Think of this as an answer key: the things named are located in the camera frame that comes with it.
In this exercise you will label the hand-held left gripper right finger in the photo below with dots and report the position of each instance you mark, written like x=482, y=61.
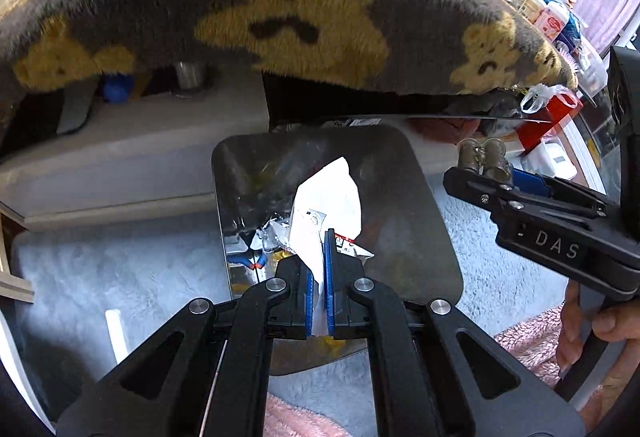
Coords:
x=330, y=287

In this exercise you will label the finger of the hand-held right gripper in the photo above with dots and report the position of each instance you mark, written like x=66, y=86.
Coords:
x=472, y=192
x=530, y=183

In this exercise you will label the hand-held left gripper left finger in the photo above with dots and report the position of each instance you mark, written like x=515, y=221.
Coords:
x=306, y=302

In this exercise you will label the brown glass vial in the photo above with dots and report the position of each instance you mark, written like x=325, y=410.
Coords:
x=472, y=157

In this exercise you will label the brown batteries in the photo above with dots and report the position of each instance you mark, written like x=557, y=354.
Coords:
x=496, y=159

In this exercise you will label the silver-lined trash bin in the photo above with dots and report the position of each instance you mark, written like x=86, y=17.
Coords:
x=400, y=217

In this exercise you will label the white paper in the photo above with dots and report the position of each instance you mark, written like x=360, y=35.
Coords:
x=325, y=197

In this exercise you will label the person's right hand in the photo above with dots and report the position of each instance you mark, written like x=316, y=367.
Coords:
x=617, y=324

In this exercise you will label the white plastic appliance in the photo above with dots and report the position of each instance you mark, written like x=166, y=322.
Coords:
x=550, y=162

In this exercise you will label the red box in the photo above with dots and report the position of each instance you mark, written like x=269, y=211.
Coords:
x=540, y=127

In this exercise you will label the silver foil wrapper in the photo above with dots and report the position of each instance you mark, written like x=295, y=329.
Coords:
x=270, y=232

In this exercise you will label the white plastic bag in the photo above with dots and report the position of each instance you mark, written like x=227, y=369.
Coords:
x=545, y=94

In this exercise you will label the pink fluffy rug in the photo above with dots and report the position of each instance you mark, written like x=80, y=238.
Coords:
x=525, y=342

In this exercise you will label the blue white bottle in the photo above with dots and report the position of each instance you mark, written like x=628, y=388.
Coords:
x=570, y=34

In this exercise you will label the grey blue fluffy rug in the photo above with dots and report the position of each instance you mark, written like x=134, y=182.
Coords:
x=125, y=267

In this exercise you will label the white stick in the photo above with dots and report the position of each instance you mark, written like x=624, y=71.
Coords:
x=115, y=334

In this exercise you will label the metal table leg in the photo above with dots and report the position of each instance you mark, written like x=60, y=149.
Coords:
x=191, y=77

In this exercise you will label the blue plastic object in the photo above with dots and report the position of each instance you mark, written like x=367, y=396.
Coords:
x=117, y=88

